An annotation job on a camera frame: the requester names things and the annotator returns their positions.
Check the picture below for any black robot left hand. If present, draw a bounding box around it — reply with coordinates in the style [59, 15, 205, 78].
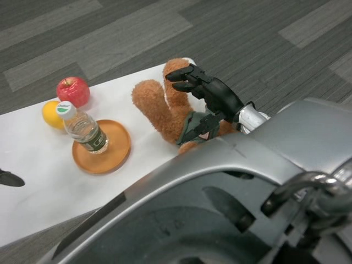
[0, 169, 25, 188]

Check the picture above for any yellow orange fruit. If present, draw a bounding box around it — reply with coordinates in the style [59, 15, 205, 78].
[41, 101, 67, 130]

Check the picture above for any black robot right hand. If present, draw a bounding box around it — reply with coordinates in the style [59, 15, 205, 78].
[166, 63, 245, 144]

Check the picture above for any round orange plate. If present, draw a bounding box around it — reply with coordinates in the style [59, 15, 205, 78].
[71, 119, 131, 174]

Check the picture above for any brown plush toy bear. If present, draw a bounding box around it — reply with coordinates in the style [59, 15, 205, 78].
[131, 57, 240, 155]

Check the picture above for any clear plastic water bottle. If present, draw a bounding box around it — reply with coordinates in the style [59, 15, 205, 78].
[56, 101, 109, 154]

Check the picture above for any red apple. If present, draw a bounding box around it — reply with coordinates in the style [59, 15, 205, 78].
[56, 77, 91, 108]

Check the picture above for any silver robot chest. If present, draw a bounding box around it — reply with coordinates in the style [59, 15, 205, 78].
[38, 97, 352, 264]

